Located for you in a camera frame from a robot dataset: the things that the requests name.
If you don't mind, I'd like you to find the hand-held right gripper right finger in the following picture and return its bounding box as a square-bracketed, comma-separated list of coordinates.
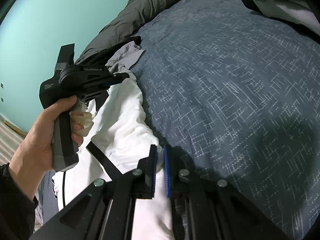
[163, 145, 292, 240]

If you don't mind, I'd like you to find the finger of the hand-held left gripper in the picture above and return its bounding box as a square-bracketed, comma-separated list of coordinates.
[104, 72, 130, 87]

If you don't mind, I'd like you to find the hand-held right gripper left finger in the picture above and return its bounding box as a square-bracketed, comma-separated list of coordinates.
[29, 144, 158, 240]

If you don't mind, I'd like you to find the white polo shirt black trim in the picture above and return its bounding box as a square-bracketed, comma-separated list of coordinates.
[35, 76, 175, 240]

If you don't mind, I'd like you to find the person's left forearm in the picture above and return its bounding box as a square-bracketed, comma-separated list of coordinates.
[0, 162, 38, 240]

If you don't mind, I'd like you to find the person's left hand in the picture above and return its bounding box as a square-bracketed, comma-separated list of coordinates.
[9, 95, 93, 200]

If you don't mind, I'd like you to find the crumpled purple-grey garment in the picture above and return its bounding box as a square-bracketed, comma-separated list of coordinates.
[107, 42, 146, 75]

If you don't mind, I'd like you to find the black garment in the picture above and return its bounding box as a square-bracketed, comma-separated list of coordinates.
[86, 35, 142, 67]

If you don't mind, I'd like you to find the rolled dark grey duvet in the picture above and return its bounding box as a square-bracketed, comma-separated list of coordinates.
[74, 0, 215, 64]

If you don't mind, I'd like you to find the beige striped curtain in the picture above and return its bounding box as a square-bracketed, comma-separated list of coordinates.
[0, 121, 25, 167]

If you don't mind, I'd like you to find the blue patterned bed sheet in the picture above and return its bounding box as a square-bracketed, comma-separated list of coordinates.
[40, 0, 320, 240]

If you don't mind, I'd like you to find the black cable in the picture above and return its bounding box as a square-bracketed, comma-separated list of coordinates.
[62, 170, 67, 208]

